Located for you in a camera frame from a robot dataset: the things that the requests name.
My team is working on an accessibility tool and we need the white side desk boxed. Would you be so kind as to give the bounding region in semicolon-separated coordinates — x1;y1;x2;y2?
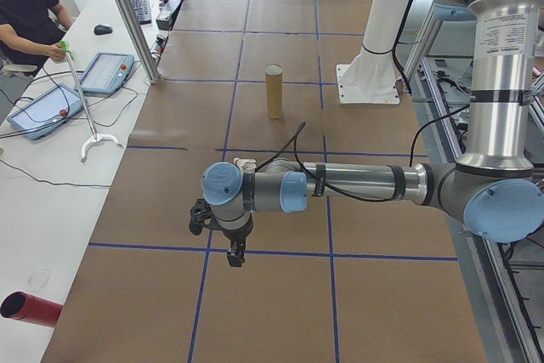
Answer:
0;0;201;363

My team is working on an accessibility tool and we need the black box with white label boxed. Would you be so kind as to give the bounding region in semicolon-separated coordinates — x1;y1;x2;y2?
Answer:
155;0;184;31

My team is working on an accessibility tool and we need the black computer keyboard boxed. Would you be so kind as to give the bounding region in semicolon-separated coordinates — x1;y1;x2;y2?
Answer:
126;0;153;26

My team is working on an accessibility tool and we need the thin black desk cable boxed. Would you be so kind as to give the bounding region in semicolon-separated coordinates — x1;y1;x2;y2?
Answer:
0;156;112;190

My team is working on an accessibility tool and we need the red tube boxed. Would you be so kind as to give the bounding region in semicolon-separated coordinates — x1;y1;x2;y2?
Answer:
0;291;65;330

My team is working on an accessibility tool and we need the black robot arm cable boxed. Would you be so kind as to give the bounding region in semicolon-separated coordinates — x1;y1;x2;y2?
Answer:
254;121;473;203

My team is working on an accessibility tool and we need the metal V-shaped frame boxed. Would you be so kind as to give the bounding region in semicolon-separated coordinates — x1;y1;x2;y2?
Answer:
401;18;544;363

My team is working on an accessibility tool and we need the person bare forearm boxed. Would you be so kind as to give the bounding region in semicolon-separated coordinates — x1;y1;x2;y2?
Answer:
49;0;76;31
0;22;54;60

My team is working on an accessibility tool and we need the grey metal post mount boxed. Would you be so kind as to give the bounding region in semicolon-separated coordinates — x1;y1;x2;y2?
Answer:
94;0;165;84

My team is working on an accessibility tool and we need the blue teach pendant tablet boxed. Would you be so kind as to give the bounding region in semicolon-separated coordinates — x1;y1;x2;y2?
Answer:
6;82;85;144
77;51;137;98

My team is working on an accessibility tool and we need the white chair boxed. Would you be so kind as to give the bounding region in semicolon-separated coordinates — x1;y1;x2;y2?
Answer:
0;62;40;80

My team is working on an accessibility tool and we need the white column stand with plate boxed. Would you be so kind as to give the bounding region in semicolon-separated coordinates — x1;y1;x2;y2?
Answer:
335;0;431;105

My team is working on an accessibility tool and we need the brown cardboard tube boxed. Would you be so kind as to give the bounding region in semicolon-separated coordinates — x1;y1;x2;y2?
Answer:
263;64;285;121

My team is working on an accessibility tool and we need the silver reacher grabber tool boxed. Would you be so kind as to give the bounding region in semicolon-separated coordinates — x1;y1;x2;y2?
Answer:
58;39;125;164

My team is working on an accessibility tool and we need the black wiring bundle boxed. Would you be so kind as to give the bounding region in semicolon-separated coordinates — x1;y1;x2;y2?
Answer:
496;238;544;341

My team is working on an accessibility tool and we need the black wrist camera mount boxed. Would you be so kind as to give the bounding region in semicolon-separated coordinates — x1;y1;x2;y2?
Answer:
189;196;222;235

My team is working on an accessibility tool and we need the person bare hand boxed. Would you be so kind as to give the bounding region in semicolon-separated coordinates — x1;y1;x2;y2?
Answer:
47;42;70;61

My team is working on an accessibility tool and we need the person in black T-shirt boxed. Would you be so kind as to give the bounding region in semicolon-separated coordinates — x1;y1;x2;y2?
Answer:
0;0;65;67

